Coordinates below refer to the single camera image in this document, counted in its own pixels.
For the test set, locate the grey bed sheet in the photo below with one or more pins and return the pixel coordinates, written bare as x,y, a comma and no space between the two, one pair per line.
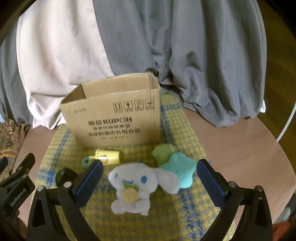
212,54

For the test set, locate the teal ring toy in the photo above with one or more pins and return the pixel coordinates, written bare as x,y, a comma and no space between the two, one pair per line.
86,162

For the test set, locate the brown patterned cloth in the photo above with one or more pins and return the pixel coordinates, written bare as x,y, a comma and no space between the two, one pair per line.
12,138

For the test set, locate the white dog plush toy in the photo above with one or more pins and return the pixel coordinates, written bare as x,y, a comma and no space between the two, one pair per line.
134,182

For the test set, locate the teal star plush cushion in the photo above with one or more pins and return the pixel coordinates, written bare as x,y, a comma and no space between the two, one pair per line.
183,167

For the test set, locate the brown cardboard box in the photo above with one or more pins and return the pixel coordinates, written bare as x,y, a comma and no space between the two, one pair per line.
119,110

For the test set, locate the beige pink bed sheet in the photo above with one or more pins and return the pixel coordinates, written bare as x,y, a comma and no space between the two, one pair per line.
58,47

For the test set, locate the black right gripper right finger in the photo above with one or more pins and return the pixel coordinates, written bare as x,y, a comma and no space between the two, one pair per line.
255,222

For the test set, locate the light green plush toy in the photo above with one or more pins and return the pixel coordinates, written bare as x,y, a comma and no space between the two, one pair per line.
163,152

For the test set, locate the yellow toy cup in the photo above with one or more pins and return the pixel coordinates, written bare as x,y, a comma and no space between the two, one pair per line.
108,157

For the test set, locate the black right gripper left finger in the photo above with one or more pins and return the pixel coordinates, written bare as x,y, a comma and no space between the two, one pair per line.
44,222

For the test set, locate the black green round toy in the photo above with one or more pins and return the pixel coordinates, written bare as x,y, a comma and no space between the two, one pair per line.
65,175

